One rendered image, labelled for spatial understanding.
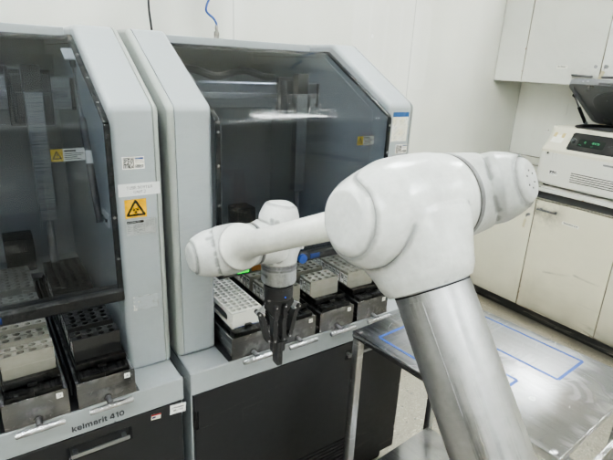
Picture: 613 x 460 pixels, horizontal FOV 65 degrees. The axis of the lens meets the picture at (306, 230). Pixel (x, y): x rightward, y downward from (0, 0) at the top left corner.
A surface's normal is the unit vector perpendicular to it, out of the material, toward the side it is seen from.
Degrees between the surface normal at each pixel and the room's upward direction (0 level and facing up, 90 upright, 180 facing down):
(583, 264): 90
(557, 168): 90
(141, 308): 90
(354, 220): 85
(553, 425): 0
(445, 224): 63
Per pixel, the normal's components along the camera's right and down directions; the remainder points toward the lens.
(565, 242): -0.83, 0.15
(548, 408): 0.04, -0.95
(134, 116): 0.55, 0.29
